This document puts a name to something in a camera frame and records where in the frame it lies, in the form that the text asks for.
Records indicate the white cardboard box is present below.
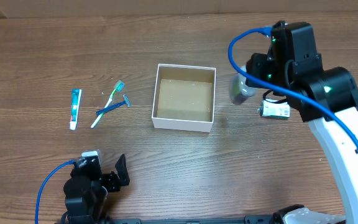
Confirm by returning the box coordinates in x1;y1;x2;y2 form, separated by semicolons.
152;63;216;133

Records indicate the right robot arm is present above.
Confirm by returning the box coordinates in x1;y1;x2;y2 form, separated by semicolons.
152;21;358;223

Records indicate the white teal toothpaste tube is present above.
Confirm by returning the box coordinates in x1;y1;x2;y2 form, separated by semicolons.
70;89;83;131

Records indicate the clear spray bottle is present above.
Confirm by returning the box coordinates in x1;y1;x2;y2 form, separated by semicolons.
229;73;257;105

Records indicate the green white soap packet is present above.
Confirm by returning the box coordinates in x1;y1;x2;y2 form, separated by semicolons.
259;100;290;119

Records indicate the green white toothbrush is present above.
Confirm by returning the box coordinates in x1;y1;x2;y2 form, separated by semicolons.
91;80;125;129

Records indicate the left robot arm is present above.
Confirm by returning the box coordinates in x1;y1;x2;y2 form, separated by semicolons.
60;156;121;224

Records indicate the blue disposable razor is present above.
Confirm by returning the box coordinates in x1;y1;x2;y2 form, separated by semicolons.
96;95;131;116

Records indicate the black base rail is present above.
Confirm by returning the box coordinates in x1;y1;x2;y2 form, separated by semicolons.
54;203;347;224

